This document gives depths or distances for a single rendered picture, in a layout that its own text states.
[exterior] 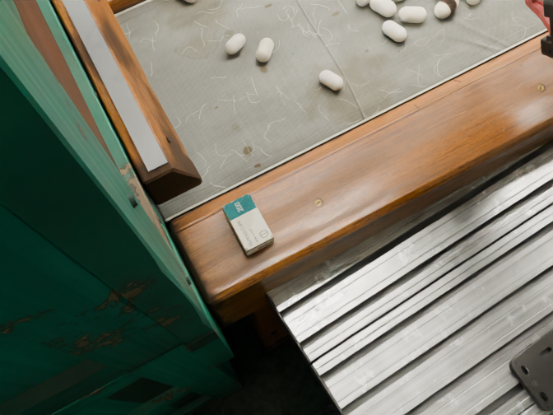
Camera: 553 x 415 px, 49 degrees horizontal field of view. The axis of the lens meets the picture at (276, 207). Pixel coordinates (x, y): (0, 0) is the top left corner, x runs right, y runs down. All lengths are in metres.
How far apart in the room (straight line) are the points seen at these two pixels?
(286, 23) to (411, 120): 0.22
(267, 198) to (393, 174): 0.15
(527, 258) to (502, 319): 0.09
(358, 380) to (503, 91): 0.39
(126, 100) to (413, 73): 0.37
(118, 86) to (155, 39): 0.19
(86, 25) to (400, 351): 0.52
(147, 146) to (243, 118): 0.18
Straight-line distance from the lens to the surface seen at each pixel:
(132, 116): 0.65
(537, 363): 0.80
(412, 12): 0.85
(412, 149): 0.74
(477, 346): 0.79
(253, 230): 0.67
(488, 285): 0.81
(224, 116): 0.78
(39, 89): 0.20
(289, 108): 0.78
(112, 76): 0.68
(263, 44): 0.80
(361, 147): 0.73
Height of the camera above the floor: 1.42
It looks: 71 degrees down
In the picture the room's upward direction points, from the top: 2 degrees counter-clockwise
